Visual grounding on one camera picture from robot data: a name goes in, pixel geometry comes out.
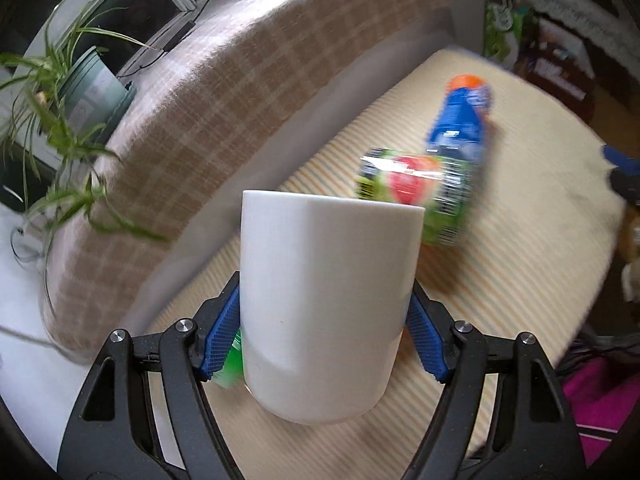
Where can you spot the white plastic cup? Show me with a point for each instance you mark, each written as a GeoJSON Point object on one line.
{"type": "Point", "coordinates": [325, 284]}

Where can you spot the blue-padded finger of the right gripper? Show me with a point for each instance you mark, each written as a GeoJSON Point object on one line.
{"type": "Point", "coordinates": [627, 165]}

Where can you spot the checkered beige sill cloth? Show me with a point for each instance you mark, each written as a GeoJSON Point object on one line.
{"type": "Point", "coordinates": [200, 114]}

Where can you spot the green spider plant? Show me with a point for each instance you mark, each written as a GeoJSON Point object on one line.
{"type": "Point", "coordinates": [76, 188]}

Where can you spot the white lace cloth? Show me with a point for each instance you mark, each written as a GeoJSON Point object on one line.
{"type": "Point", "coordinates": [616, 38]}

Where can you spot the blue orange-capped bottle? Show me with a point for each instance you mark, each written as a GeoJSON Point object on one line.
{"type": "Point", "coordinates": [460, 128]}

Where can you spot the pink sleeve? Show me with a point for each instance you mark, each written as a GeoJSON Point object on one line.
{"type": "Point", "coordinates": [602, 395]}

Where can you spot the grey-green plant pot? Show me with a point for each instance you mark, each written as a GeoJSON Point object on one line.
{"type": "Point", "coordinates": [94, 96]}

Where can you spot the green carton box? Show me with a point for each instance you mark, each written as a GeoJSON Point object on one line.
{"type": "Point", "coordinates": [504, 21]}

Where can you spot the green watermelon snack bag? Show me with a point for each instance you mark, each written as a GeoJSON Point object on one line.
{"type": "Point", "coordinates": [441, 185]}

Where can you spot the green plastic bottle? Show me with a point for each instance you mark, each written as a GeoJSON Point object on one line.
{"type": "Point", "coordinates": [232, 371]}

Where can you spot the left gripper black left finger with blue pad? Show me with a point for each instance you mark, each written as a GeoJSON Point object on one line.
{"type": "Point", "coordinates": [112, 432]}

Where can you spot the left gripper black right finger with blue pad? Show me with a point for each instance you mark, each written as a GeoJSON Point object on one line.
{"type": "Point", "coordinates": [531, 434]}

